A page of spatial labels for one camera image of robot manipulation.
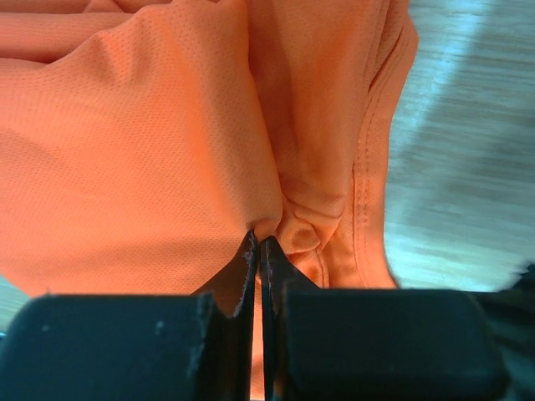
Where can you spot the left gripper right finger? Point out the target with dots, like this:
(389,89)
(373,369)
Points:
(377,344)

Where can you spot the orange t shirt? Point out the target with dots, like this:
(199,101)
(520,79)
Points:
(142,140)

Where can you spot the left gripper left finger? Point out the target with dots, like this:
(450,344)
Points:
(137,347)

